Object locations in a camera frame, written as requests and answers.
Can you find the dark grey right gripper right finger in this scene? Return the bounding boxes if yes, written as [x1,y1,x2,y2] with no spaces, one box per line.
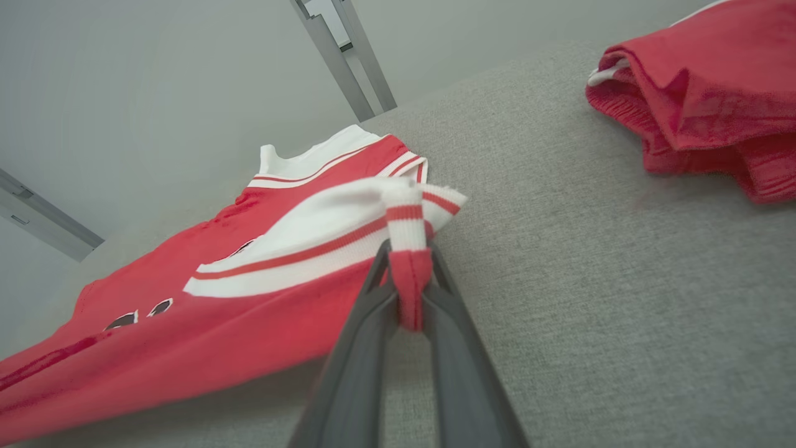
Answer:
[422,245,529,448]

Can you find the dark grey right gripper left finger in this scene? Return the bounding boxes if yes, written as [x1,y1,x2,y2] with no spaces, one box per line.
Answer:
[289,241,400,448]

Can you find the red white striped jersey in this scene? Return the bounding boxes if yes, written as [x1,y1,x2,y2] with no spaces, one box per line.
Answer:
[0,124,469,446]

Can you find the folded red shorts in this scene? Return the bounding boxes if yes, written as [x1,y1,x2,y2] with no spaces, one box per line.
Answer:
[585,0,796,205]

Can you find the grey fabric sofa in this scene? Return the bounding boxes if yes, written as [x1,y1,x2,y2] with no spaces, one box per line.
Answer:
[0,40,796,448]

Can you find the grey metal frame post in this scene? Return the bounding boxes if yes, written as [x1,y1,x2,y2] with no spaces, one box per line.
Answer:
[0,167,106,263]
[289,0,399,123]

